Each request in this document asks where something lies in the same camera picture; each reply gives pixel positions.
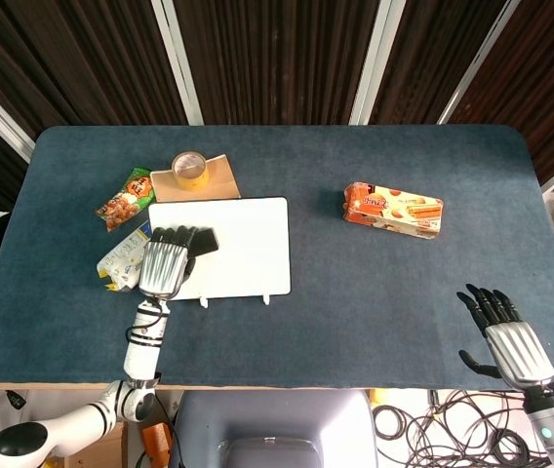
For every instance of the brown cardboard sheet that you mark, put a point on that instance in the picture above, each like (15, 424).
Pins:
(196, 187)

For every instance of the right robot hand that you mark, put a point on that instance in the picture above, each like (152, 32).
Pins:
(511, 341)

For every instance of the green orange snack bag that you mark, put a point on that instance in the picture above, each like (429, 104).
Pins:
(125, 200)

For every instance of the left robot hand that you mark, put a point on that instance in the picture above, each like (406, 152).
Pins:
(165, 263)

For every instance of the white board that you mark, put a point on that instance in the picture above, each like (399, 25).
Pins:
(243, 244)

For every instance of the blue table mat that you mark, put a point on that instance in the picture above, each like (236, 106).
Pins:
(306, 312)

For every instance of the orange tool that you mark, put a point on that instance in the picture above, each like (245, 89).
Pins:
(156, 442)

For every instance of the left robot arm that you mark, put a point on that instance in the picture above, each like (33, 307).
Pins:
(111, 395)

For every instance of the yellow tape roll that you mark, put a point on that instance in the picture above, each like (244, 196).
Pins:
(190, 170)

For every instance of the brown cardboard box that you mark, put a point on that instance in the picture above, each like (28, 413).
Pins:
(106, 448)

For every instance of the orange biscuit package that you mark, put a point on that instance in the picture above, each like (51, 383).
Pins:
(394, 209)

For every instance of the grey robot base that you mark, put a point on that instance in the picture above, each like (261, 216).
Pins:
(272, 429)

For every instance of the white yellow snack bag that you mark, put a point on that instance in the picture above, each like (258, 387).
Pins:
(122, 263)

